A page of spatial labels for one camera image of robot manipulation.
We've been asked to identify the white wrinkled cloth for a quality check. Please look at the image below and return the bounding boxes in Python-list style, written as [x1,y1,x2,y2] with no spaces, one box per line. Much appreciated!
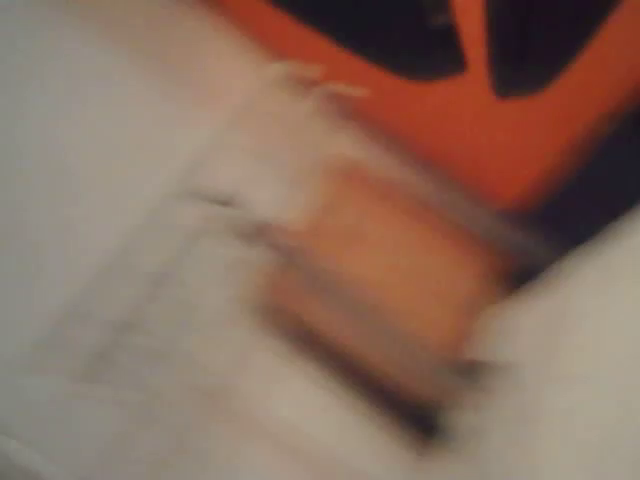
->
[439,199,640,480]

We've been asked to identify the wooden stool seat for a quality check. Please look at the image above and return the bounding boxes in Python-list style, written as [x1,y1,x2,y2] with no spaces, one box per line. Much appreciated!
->
[254,164,506,441]

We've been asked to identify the grey metal drying rack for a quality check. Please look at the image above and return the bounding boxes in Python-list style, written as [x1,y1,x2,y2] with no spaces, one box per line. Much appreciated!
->
[84,59,551,451]

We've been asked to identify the orange and black object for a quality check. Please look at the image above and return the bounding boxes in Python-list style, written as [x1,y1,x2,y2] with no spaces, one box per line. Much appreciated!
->
[199,0,640,211]

